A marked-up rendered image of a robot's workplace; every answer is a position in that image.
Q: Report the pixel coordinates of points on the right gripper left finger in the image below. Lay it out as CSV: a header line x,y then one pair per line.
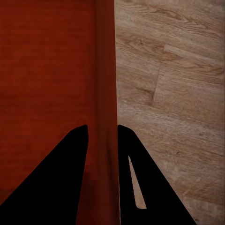
x,y
50,194

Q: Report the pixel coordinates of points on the storage box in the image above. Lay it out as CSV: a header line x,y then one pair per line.
x,y
58,73

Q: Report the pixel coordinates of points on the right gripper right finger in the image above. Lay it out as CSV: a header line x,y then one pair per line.
x,y
163,205

